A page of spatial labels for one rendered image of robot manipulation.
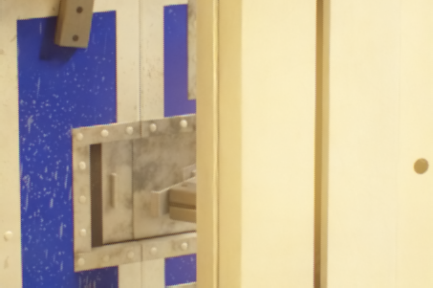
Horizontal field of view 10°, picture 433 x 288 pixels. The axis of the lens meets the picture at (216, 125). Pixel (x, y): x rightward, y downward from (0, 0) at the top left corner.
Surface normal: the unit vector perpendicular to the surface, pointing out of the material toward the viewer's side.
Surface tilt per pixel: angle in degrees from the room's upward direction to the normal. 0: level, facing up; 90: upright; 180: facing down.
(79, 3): 90
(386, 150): 90
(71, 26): 90
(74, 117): 90
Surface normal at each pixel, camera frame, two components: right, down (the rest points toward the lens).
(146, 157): 0.47, 0.20
